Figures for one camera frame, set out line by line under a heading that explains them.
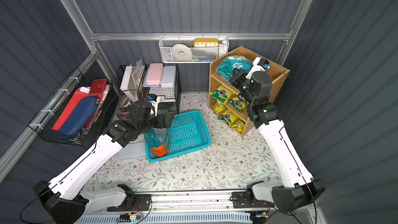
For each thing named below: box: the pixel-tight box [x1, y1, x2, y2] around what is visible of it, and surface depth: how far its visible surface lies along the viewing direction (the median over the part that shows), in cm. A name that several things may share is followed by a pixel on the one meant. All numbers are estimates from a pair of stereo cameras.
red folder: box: [51, 88, 90, 132], surface depth 73 cm
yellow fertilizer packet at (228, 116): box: [217, 109, 240, 125], surface depth 102 cm
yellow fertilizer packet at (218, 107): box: [213, 99, 226, 116], surface depth 106 cm
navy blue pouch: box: [58, 96, 99, 140], surface depth 70 cm
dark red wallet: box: [89, 78, 108, 98], surface depth 81 cm
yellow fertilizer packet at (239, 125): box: [230, 119, 246, 132], surface depth 95 cm
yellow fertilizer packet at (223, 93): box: [209, 85, 234, 104], surface depth 96 cm
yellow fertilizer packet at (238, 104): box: [227, 99, 247, 113], surface depth 89 cm
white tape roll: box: [171, 43, 192, 60], surface depth 86 cm
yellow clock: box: [193, 37, 220, 48], surface depth 90 cm
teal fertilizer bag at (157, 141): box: [144, 127, 170, 159], surface depth 80 cm
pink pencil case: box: [145, 63, 164, 86], surface depth 98 cm
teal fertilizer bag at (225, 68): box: [215, 55, 253, 83], surface depth 66 cm
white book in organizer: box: [120, 65, 139, 103], surface depth 93 cm
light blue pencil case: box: [160, 65, 177, 88], surface depth 100 cm
